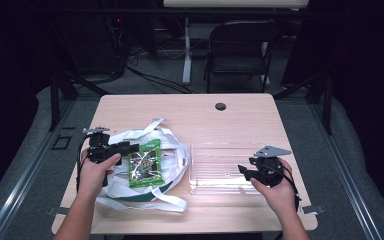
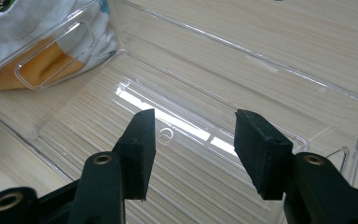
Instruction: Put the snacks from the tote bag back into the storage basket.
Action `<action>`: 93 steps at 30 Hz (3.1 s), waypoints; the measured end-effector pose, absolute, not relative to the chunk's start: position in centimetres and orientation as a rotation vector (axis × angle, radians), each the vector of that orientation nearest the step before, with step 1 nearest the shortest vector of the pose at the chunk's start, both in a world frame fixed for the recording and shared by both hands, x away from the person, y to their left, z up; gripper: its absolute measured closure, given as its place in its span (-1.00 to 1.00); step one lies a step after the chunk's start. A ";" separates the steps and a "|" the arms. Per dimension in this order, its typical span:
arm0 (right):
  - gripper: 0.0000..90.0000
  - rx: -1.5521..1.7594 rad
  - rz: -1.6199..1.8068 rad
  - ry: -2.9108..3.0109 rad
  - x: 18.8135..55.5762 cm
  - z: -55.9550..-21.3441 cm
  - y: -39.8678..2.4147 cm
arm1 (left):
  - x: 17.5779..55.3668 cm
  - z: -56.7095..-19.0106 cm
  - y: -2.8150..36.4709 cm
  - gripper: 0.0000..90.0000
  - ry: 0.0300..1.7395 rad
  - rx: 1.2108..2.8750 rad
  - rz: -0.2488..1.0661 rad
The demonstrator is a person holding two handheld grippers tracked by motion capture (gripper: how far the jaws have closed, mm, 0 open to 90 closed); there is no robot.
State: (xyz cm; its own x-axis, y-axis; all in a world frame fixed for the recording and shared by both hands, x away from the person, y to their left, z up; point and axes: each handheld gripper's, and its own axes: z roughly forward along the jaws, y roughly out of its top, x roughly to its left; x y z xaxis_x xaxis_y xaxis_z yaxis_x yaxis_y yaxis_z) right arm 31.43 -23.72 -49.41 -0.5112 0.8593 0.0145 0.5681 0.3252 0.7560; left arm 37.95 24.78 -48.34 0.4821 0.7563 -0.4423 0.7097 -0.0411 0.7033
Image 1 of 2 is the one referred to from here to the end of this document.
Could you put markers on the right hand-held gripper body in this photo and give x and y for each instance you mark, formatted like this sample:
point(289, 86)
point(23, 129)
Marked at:
point(269, 170)

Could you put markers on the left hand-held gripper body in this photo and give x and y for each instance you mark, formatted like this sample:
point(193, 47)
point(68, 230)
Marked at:
point(97, 148)

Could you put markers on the green snack packet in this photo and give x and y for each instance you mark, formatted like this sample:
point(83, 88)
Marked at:
point(145, 165)

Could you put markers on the clear plastic tray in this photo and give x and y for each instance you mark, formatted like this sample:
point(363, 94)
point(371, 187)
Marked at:
point(213, 166)

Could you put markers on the white tote bag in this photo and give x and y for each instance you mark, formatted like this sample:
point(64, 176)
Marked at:
point(176, 156)

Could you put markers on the person's left hand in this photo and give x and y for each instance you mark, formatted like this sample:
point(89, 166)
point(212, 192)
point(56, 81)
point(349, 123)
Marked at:
point(93, 176)

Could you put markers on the person's right hand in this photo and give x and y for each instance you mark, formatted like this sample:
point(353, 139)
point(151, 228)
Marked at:
point(280, 196)

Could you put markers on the black tape square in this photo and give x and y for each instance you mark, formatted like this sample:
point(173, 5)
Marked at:
point(61, 142)

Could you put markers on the grey tape strip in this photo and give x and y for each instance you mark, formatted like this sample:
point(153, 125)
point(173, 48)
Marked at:
point(313, 209)
point(58, 211)

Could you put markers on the black metal stand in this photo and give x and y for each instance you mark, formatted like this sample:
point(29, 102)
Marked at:
point(327, 100)
point(55, 100)

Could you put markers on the white desk leg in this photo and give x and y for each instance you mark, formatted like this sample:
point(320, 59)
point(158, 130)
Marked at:
point(187, 53)

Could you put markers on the black folding chair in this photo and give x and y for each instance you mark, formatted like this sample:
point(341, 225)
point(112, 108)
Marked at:
point(243, 43)

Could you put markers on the aluminium floor rail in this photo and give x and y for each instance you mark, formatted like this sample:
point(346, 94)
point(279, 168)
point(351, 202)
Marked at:
point(26, 176)
point(343, 173)

